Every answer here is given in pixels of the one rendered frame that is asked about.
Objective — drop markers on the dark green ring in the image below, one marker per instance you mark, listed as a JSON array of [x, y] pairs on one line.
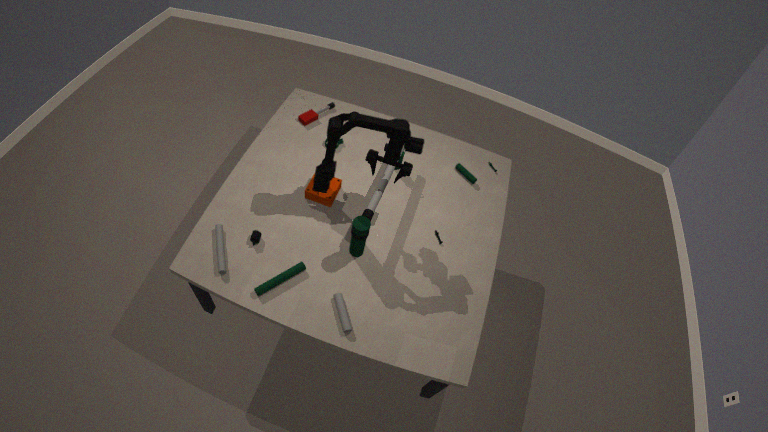
[[341, 141]]

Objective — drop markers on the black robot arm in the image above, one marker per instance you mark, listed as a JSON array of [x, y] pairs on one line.
[[397, 130]]

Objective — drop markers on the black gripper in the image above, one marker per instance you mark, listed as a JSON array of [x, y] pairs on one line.
[[391, 158]]

